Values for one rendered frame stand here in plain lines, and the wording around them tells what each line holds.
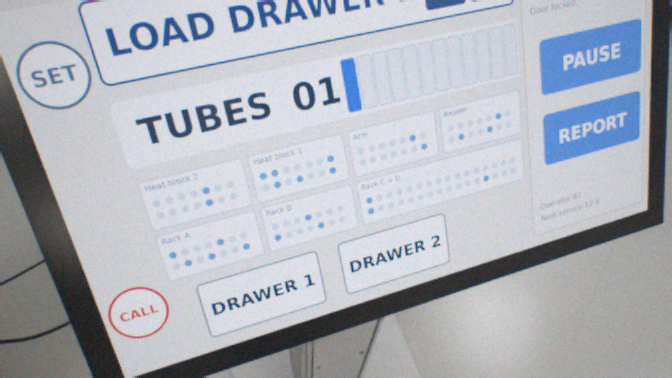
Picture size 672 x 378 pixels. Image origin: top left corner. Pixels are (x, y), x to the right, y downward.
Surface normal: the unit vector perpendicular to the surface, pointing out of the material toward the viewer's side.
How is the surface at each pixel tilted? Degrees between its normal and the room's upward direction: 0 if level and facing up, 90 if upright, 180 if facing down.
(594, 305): 0
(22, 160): 50
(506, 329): 0
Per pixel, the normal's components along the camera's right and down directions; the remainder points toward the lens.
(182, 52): 0.29, 0.27
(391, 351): 0.13, -0.56
